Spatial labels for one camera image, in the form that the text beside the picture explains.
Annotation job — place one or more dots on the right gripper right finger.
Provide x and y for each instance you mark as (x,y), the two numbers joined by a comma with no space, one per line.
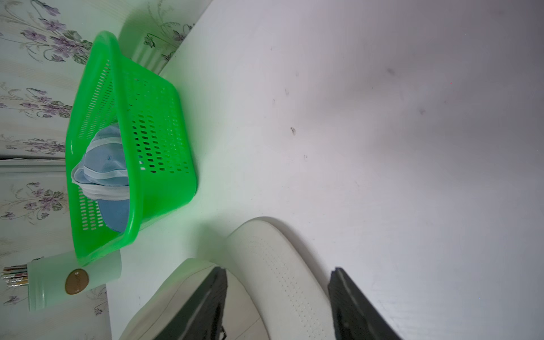
(354,317)

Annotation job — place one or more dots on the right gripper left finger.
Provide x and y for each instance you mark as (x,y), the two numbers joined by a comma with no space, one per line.
(201,316)

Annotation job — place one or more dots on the white baseball cap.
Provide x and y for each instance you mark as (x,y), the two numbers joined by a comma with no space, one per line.
(272,294)

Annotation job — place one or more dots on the blue baseball cap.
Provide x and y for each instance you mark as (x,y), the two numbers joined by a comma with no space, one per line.
(102,175)

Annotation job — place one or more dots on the mint green pencil cup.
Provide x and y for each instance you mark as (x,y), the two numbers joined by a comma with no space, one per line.
(56,279)

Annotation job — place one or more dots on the coloured pencils bundle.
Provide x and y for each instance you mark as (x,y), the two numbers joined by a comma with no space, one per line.
(15,276)

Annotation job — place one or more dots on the green plastic basket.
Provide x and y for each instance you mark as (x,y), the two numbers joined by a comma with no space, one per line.
(147,109)

